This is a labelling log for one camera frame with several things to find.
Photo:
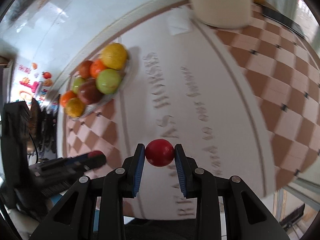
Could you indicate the orange tangerine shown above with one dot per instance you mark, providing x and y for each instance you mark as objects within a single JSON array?
[
  {"x": 66, "y": 97},
  {"x": 96, "y": 67}
]

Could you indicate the dark red apple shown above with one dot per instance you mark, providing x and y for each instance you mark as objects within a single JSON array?
[{"x": 88, "y": 92}]

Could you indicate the cream cylindrical container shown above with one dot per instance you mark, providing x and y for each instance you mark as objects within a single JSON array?
[{"x": 226, "y": 14}]

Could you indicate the colourful fridge magnets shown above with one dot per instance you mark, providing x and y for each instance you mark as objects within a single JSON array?
[{"x": 31, "y": 81}]

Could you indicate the orange tangerine upper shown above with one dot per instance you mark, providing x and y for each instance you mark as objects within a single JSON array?
[{"x": 96, "y": 67}]

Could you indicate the orange tangerine lower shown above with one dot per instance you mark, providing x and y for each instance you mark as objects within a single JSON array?
[{"x": 66, "y": 97}]

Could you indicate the checkered printed tablecloth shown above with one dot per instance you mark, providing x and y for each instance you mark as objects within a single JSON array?
[{"x": 242, "y": 102}]

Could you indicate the clear glass fruit bowl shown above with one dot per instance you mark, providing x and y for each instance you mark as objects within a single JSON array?
[{"x": 106, "y": 98}]

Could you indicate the large yellow lemon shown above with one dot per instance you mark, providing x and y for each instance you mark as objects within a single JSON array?
[{"x": 114, "y": 56}]

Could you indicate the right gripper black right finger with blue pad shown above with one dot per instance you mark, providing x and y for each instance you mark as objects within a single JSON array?
[{"x": 245, "y": 214}]

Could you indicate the small green apple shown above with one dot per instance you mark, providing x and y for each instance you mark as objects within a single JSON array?
[{"x": 77, "y": 82}]

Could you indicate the small red round fruit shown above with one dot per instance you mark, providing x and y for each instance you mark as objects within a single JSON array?
[{"x": 159, "y": 153}]

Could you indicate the yellow lemon lower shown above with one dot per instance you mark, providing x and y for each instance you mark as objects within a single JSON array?
[{"x": 75, "y": 108}]

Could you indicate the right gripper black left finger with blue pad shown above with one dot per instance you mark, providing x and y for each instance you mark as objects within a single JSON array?
[{"x": 93, "y": 208}]

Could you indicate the red orange fruit back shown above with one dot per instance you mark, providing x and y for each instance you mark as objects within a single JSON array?
[{"x": 84, "y": 69}]

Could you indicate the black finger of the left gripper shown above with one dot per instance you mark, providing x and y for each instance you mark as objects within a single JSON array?
[{"x": 82, "y": 163}]

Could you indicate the white folded paper napkin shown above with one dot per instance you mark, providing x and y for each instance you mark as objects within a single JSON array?
[{"x": 178, "y": 21}]

